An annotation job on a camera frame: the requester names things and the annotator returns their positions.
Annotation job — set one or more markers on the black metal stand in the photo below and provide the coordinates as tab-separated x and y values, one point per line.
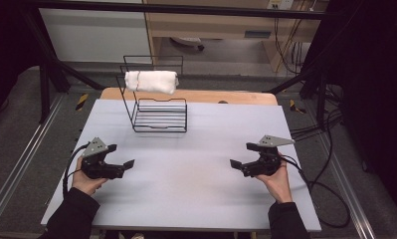
45	86
320	96

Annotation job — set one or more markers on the wooden table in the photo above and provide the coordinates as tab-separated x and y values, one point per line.
199	96

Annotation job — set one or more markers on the person's left hand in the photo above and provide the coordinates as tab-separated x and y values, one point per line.
85	182

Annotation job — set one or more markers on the aluminium floor rail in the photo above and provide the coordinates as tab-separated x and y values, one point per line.
348	192
23	156

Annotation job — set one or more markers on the white wall socket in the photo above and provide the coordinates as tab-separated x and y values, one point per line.
280	4

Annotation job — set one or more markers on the black curtain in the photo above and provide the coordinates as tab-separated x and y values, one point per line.
3	43
368	83

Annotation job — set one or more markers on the black frame crossbar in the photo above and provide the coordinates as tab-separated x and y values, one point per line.
186	9

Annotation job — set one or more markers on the white panel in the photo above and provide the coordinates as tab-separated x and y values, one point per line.
93	36

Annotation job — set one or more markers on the white power strip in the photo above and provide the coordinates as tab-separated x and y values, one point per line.
186	41

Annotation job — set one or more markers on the person's right hand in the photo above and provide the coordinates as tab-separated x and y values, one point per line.
279	184

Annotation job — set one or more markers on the white towel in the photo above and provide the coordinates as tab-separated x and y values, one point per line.
151	81

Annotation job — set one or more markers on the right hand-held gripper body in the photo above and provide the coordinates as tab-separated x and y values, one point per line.
264	162

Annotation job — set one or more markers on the yellow black floor tape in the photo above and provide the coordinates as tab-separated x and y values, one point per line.
81	102
296	107

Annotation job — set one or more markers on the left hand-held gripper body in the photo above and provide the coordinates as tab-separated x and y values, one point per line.
98	166

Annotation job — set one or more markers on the wooden desk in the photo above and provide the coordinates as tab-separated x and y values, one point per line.
219	23

